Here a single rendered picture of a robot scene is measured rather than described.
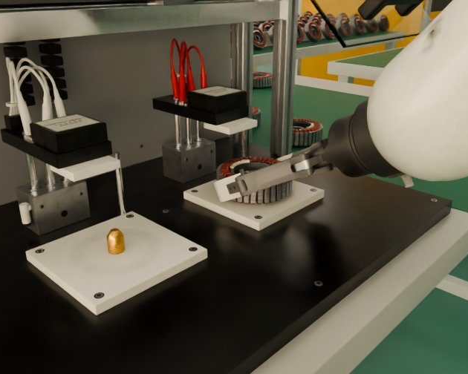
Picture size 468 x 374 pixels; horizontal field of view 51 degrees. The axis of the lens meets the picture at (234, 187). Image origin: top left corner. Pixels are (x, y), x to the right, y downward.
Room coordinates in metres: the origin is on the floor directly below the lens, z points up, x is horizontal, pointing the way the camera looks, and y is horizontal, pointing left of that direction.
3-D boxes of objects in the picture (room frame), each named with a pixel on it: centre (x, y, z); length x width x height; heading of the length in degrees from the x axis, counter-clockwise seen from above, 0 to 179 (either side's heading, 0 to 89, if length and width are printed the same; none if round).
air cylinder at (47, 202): (0.60, 0.24, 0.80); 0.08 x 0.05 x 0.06; 136
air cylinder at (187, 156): (0.77, 0.07, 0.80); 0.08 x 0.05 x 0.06; 136
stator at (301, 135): (1.02, -0.14, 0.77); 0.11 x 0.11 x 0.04
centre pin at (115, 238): (0.50, 0.14, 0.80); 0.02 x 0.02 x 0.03
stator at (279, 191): (0.67, -0.03, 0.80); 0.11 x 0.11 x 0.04
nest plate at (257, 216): (0.67, -0.03, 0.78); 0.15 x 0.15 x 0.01; 46
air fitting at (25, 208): (0.56, 0.26, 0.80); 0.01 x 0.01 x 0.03; 46
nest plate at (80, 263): (0.50, 0.14, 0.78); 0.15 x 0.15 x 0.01; 46
